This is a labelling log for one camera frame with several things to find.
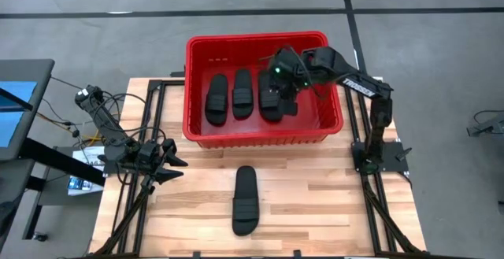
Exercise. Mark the grey floor stand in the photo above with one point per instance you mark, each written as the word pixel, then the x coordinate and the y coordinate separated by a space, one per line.
pixel 490 127

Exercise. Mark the black desk beam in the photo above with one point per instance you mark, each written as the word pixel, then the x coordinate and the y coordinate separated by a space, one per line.
pixel 59 160

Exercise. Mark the white paper sheet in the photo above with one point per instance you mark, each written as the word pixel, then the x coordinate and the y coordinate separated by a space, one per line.
pixel 88 156

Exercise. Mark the black caster wheel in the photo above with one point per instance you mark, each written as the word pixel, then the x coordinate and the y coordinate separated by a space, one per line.
pixel 40 237

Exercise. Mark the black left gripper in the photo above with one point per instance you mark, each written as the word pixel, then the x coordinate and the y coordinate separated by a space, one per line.
pixel 151 166

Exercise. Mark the grey desk shelf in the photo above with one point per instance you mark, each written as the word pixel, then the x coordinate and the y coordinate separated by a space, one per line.
pixel 15 180

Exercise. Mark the black aluminium table frame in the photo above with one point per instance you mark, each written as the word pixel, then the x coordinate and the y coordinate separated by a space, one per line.
pixel 157 82

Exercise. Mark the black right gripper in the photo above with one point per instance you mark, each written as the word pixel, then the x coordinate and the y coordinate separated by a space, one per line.
pixel 289 68

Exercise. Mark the small printed box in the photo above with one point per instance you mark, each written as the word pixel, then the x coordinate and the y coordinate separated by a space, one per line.
pixel 80 184

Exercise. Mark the black slide sandal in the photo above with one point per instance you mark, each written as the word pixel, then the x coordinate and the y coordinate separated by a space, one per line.
pixel 246 212
pixel 242 97
pixel 216 101
pixel 268 101

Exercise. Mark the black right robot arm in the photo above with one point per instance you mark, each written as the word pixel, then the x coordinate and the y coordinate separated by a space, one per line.
pixel 380 121

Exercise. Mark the red plastic bin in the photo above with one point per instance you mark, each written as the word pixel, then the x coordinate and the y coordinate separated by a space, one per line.
pixel 236 46

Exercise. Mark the grey framed monitor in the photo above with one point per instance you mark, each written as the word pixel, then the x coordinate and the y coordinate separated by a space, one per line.
pixel 15 129

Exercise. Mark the black desk leg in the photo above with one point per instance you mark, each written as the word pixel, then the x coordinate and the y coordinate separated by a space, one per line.
pixel 33 219

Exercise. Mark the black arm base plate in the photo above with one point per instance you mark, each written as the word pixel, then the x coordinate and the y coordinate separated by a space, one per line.
pixel 393 160
pixel 112 166

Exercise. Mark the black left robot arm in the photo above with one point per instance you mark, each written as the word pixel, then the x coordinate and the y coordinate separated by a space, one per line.
pixel 102 117

